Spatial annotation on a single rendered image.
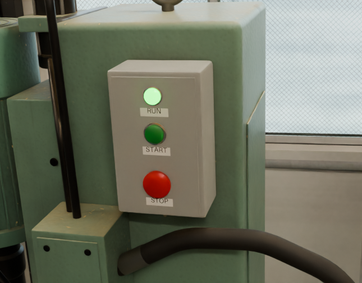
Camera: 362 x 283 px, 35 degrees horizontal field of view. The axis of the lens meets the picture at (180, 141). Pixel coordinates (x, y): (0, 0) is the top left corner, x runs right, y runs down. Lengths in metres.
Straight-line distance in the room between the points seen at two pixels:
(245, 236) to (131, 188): 0.13
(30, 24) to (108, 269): 0.32
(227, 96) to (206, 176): 0.09
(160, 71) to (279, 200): 1.72
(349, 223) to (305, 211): 0.17
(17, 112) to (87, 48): 0.16
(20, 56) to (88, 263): 0.31
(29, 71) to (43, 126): 0.10
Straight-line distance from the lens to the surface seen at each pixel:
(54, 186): 0.80
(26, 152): 0.80
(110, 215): 0.70
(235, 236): 0.65
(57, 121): 0.70
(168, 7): 0.74
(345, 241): 2.35
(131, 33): 0.65
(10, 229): 0.87
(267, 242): 0.65
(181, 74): 0.58
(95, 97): 0.68
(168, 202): 0.63
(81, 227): 0.67
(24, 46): 0.83
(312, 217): 2.30
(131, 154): 0.62
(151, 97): 0.58
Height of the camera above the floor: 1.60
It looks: 19 degrees down
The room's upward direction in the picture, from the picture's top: 3 degrees counter-clockwise
